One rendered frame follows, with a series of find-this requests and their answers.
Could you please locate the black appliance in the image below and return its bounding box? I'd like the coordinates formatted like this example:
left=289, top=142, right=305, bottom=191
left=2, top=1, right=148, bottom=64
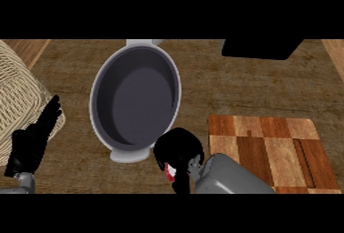
left=219, top=39, right=305, bottom=61

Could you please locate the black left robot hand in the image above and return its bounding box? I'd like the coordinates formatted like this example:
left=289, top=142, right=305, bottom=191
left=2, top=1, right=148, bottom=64
left=2, top=94, right=63, bottom=178

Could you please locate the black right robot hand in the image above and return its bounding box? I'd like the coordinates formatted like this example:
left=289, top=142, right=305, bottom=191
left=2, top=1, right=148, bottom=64
left=151, top=127, right=205, bottom=195

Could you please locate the grey oval pot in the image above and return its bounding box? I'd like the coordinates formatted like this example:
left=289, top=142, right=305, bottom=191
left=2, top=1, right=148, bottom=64
left=88, top=39, right=182, bottom=164

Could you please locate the red can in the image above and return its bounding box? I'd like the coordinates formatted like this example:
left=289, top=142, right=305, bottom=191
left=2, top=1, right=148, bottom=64
left=162, top=163, right=177, bottom=182

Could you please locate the beige wicker basket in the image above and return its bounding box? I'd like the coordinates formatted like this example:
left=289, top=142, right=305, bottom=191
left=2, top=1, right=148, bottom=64
left=0, top=39, right=67, bottom=167

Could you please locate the checkered wooden cutting board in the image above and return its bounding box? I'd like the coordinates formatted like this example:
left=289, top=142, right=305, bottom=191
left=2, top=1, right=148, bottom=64
left=206, top=114, right=342, bottom=195

